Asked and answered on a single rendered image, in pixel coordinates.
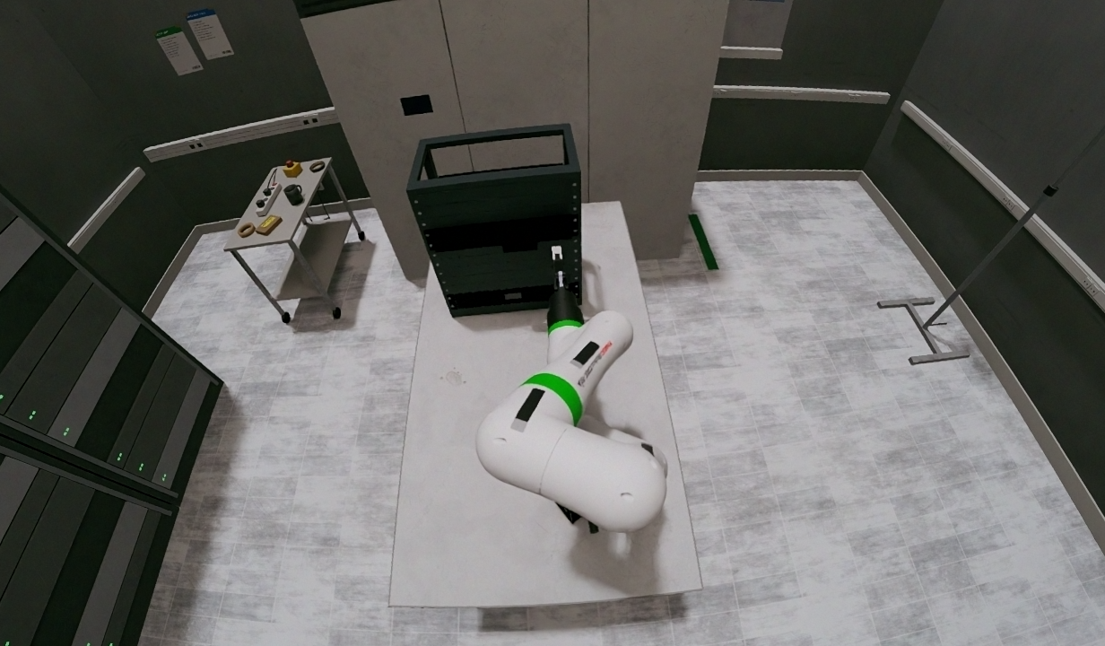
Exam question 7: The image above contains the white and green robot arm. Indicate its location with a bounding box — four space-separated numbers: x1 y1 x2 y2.
475 304 669 534

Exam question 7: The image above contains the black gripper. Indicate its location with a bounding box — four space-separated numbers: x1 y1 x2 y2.
549 246 578 310

